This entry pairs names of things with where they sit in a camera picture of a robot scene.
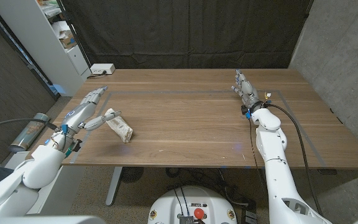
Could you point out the brown cardboard box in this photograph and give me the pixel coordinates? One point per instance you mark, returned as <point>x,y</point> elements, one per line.
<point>68,40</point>

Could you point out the beige packet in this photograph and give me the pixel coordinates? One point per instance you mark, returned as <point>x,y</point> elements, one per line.
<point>122,128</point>

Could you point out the white table leg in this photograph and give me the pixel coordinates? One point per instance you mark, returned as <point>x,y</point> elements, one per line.
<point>113,186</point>

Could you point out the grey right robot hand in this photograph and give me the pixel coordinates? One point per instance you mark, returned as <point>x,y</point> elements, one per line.
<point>248,93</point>

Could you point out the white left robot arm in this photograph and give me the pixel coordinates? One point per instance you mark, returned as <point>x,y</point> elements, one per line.
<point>26,177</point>

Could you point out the white shelf cabinet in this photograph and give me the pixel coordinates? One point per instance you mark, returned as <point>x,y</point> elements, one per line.
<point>39,40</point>

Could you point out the black backdrop stand pole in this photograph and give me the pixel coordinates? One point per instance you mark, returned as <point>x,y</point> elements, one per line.
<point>73,34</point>

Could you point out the black power adapter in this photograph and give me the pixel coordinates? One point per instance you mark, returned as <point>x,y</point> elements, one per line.
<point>249,214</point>

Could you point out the black round floor fan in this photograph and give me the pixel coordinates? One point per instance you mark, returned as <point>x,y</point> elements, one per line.
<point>132,174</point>

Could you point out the white robot head housing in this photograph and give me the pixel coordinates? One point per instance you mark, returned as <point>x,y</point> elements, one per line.
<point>42,220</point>

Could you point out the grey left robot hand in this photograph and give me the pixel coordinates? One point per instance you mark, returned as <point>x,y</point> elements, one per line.
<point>79,113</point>

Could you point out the black backdrop curtain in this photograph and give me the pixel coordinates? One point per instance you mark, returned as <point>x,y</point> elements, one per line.
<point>188,34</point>

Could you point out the white robot torso base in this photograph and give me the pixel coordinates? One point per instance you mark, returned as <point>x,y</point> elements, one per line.
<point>191,199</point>

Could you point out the red emergency stop button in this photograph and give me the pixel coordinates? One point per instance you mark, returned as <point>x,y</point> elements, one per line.
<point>199,213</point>

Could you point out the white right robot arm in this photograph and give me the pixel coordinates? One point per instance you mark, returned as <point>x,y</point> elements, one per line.
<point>278,174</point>

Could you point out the white power strip box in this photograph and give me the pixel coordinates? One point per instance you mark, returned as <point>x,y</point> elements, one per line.
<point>102,68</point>

